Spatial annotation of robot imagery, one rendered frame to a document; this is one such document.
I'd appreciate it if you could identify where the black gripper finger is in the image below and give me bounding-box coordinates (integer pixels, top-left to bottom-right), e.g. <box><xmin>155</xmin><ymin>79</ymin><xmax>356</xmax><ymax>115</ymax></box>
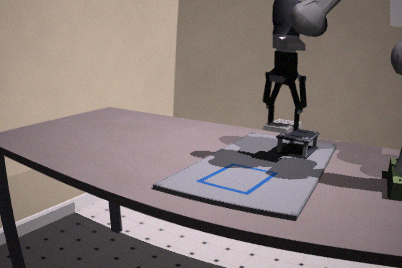
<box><xmin>263</xmin><ymin>72</ymin><xmax>282</xmax><ymax>123</ymax></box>
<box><xmin>286</xmin><ymin>74</ymin><xmax>307</xmax><ymax>131</ymax></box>

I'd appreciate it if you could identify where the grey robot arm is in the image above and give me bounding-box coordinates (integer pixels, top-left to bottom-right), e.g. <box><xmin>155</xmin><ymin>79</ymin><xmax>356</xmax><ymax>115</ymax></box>
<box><xmin>269</xmin><ymin>0</ymin><xmax>402</xmax><ymax>83</ymax></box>

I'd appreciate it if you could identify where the black rectangular frame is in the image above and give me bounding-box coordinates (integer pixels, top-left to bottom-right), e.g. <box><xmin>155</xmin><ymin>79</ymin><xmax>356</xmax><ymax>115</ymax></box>
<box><xmin>275</xmin><ymin>129</ymin><xmax>320</xmax><ymax>159</ymax></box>

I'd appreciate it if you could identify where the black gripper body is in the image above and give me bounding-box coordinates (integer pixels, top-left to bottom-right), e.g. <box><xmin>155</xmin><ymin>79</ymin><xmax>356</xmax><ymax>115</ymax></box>
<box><xmin>274</xmin><ymin>51</ymin><xmax>298</xmax><ymax>85</ymax></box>

